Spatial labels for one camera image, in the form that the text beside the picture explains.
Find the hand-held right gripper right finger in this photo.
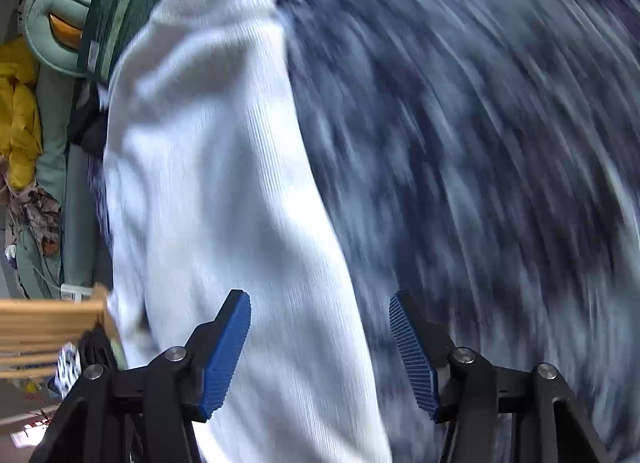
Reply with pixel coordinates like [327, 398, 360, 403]
[389, 290, 613, 463]

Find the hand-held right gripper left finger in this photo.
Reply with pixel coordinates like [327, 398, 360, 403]
[30, 289, 252, 463]

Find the white knitted sweater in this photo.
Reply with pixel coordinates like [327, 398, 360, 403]
[97, 0, 393, 463]

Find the black white spotted cloth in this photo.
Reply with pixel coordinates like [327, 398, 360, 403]
[55, 343, 83, 399]

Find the blue white patterned blanket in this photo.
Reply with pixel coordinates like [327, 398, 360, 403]
[87, 0, 640, 463]

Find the camouflage cloth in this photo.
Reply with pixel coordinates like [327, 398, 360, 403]
[5, 182, 63, 256]

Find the yellow cloth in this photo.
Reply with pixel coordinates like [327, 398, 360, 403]
[0, 38, 43, 194]

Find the green label plastic packet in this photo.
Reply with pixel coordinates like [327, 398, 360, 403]
[77, 0, 166, 86]

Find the orange object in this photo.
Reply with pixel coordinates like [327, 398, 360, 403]
[47, 13, 83, 51]

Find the light wooden frame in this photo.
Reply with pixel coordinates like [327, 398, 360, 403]
[0, 283, 121, 381]

